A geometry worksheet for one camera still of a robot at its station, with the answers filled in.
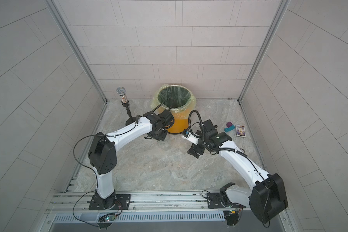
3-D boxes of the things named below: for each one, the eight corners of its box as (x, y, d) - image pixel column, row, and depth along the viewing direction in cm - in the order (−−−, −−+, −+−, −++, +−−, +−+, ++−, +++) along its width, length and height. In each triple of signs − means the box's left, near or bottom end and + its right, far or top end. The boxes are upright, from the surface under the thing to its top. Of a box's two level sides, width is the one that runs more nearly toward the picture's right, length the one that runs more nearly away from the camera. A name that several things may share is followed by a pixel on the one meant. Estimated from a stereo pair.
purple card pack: (236, 136, 97) (237, 134, 96) (235, 126, 103) (236, 124, 101) (244, 137, 97) (246, 135, 95) (243, 127, 102) (244, 125, 101)
